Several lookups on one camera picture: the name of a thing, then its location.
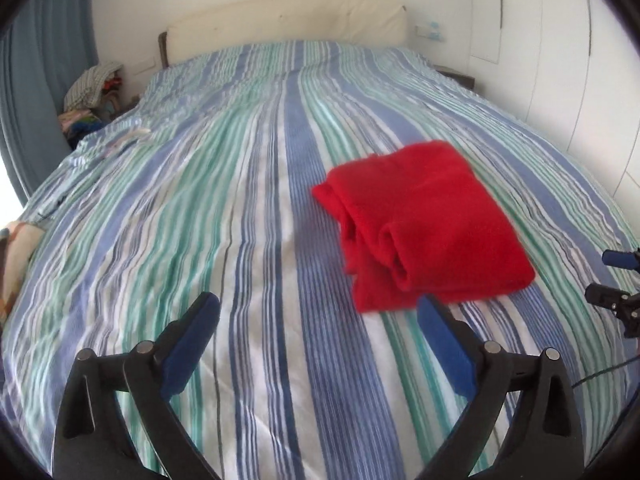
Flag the dark wooden nightstand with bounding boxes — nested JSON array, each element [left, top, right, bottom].
[[432, 64, 476, 90]]

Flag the white wardrobe doors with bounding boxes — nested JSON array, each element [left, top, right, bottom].
[[467, 0, 640, 186]]

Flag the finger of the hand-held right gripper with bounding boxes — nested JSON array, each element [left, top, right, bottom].
[[601, 247, 640, 273], [585, 282, 640, 338]]

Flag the thin green cable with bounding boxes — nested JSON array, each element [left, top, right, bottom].
[[572, 355, 640, 388]]

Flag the blue curtain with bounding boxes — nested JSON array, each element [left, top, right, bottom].
[[0, 0, 101, 206]]

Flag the patterned cushion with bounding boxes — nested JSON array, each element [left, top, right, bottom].
[[0, 220, 46, 321]]

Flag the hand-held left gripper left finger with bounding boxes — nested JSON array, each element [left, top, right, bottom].
[[52, 291, 222, 480]]

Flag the cream padded headboard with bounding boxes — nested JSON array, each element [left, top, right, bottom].
[[159, 0, 407, 68]]

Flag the striped bed cover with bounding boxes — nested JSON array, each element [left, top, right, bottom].
[[0, 40, 640, 480]]

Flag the pile of mixed clothes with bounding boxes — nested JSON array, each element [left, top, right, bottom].
[[57, 61, 126, 148]]

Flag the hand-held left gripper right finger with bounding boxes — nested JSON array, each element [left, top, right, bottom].
[[417, 294, 586, 480]]

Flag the red sweater with white print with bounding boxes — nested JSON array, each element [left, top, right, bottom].
[[311, 140, 537, 315]]

